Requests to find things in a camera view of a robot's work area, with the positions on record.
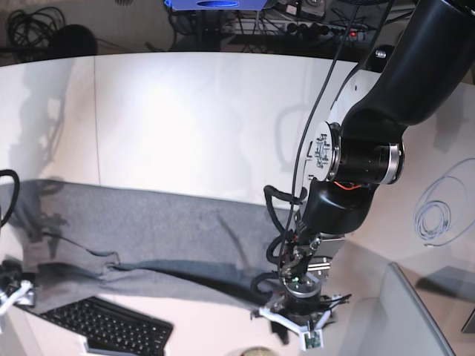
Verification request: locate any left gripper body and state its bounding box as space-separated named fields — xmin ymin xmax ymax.
xmin=251 ymin=287 xmax=352 ymax=334

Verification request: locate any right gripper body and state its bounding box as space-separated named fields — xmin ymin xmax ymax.
xmin=1 ymin=260 xmax=36 ymax=315

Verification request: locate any grey t-shirt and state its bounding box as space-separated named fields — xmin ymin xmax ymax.
xmin=1 ymin=179 xmax=277 ymax=313

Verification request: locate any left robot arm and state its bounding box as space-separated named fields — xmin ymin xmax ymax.
xmin=251 ymin=1 xmax=474 ymax=351

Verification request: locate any round tan lid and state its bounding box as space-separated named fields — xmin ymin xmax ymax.
xmin=238 ymin=346 xmax=278 ymax=356

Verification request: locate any black keyboard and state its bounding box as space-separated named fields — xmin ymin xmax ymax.
xmin=38 ymin=297 xmax=173 ymax=355

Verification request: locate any grey monitor edge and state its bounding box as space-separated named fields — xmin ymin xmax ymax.
xmin=380 ymin=263 xmax=454 ymax=356

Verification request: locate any blue box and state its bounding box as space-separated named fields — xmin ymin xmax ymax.
xmin=164 ymin=0 xmax=266 ymax=11

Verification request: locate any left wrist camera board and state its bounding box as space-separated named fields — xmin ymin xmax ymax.
xmin=299 ymin=329 xmax=324 ymax=352

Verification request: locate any coiled white cable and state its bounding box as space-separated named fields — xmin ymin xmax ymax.
xmin=413 ymin=157 xmax=475 ymax=248

